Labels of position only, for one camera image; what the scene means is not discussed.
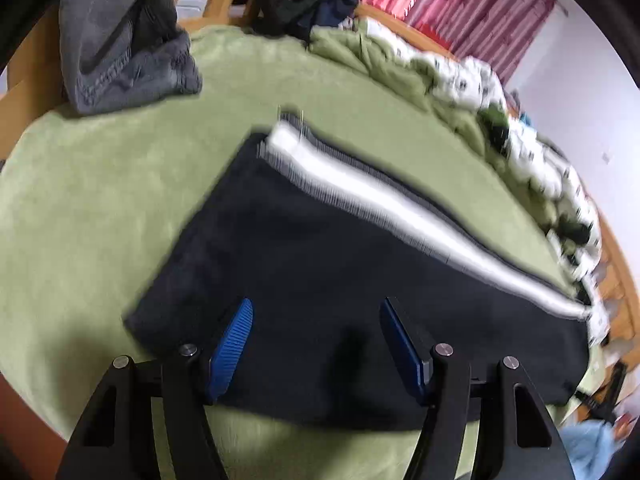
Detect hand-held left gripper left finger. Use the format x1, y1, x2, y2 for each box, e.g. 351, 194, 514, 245
56, 298, 254, 480

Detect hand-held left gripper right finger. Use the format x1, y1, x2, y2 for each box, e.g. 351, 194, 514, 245
379, 297, 575, 480

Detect black pants with white stripe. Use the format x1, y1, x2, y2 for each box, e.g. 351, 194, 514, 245
122, 114, 593, 432

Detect green bed sheet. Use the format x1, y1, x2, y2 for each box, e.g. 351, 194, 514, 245
0, 24, 603, 480

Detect light blue cloth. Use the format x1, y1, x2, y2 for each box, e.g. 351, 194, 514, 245
560, 419, 617, 480

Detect green and white printed quilt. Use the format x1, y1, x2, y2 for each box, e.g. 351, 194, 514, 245
309, 16, 612, 348

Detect grey jeans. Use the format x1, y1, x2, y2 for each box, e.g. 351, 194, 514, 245
59, 0, 203, 115

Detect red striped curtain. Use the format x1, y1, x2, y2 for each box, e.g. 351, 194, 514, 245
320, 0, 557, 86

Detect wooden bed frame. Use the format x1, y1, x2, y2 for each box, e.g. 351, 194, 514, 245
0, 0, 640, 361

